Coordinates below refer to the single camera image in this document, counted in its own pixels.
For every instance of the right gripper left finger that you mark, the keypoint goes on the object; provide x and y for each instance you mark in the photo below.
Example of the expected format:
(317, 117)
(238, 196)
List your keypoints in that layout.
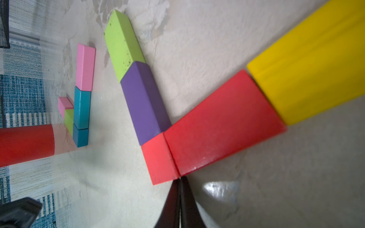
(20, 213)

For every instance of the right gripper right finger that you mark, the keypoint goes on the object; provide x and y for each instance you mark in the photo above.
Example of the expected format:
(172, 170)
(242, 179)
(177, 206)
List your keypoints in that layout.
(180, 209)

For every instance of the red small block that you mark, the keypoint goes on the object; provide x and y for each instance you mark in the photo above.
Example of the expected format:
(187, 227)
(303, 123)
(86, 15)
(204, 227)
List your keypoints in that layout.
(159, 160)

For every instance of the teal small block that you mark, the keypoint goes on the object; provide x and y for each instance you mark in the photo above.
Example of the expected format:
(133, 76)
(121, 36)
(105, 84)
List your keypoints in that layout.
(80, 136)

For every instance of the purple block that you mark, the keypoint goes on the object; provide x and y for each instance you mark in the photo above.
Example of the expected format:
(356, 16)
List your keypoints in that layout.
(145, 104)

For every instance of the lime green block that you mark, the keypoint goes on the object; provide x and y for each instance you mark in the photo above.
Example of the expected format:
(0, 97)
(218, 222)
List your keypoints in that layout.
(122, 44)
(69, 120)

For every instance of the red long block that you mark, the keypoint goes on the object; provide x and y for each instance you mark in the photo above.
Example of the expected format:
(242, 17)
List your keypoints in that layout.
(236, 116)

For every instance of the pink block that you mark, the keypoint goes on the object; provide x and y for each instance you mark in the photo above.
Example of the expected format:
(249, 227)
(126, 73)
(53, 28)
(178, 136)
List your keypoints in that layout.
(85, 67)
(63, 104)

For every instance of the teal long block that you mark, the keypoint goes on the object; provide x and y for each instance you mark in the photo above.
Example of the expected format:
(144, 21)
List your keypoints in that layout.
(82, 108)

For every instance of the yellow block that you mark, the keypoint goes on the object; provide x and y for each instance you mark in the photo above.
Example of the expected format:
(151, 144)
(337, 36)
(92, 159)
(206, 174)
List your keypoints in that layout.
(316, 66)

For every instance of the red pen cup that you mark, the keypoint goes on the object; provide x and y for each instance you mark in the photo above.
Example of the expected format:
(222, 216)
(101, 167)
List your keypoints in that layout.
(28, 143)

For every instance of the black wire shelf rack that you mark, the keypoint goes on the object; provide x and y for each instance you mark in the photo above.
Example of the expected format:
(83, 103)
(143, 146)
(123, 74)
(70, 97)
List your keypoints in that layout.
(4, 26)

